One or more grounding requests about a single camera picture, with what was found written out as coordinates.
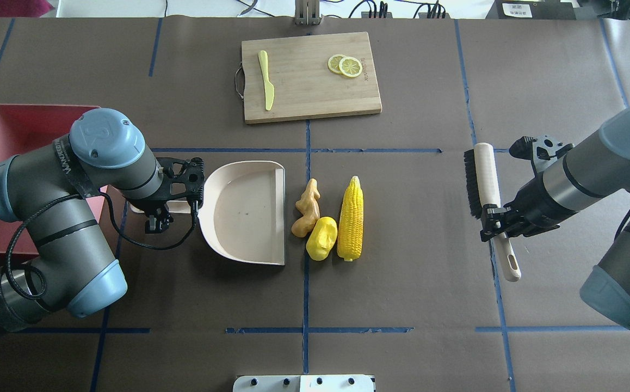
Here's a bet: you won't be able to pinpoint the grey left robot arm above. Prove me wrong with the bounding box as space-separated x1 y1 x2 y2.
0 108 205 335

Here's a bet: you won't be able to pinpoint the black box with label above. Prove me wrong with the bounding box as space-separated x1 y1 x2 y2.
485 1 576 20

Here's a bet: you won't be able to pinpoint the tan ginger root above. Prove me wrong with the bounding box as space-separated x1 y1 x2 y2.
291 178 320 238

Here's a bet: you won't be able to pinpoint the yellow corn cob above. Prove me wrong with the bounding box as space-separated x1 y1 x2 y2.
337 176 364 261

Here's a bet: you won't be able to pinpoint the lemon slice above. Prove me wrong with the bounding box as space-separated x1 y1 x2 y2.
337 56 363 78
327 54 345 75

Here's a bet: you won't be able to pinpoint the black cables at table edge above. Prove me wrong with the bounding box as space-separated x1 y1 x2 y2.
348 0 447 20

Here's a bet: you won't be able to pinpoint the bamboo cutting board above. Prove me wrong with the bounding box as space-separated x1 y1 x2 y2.
241 32 382 124

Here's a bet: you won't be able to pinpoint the beige plastic dustpan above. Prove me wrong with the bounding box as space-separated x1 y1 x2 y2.
130 161 286 266

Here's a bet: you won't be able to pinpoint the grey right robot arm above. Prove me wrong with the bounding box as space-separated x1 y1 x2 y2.
464 107 630 330

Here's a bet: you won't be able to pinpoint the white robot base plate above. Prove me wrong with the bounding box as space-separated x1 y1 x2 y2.
232 374 376 391

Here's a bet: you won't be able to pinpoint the lemon slice back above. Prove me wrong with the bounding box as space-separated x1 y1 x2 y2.
327 54 345 75

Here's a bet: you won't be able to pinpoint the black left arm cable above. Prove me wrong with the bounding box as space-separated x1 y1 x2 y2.
2 191 201 300

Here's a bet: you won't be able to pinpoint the pink plastic bin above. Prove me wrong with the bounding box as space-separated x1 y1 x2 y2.
0 104 94 255

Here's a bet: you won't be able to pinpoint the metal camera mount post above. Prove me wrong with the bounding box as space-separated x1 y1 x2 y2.
294 0 322 26

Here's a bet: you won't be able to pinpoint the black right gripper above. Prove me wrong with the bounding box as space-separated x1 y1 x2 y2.
480 185 557 242

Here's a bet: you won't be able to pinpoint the beige hand brush black bristles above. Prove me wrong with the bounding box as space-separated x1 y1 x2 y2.
464 143 522 282

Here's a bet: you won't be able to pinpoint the yellow-green plastic knife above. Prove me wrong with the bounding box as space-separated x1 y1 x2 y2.
258 50 275 112

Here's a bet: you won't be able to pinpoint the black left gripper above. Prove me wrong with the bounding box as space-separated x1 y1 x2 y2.
130 158 205 234

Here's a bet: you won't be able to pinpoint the lemon slice front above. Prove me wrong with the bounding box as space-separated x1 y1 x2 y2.
337 56 363 78

